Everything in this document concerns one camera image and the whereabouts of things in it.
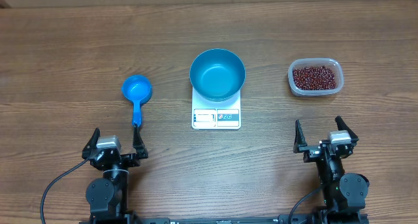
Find clear plastic food container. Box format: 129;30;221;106
287;58;344;97

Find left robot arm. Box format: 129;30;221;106
82;125;148;223

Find teal round bowl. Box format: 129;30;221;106
189;48;246;102

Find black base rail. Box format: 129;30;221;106
79;214;370;224

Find blue plastic measuring scoop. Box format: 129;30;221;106
121;75;152;127

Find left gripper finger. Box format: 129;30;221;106
133;124;148;159
82;127;100;159

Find white digital kitchen scale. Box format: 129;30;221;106
191;89;242;130

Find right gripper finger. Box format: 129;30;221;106
293;120;308;153
335;116;359;146

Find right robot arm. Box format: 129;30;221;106
287;116;370;223

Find red adzuki beans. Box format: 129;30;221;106
292;65;336;90

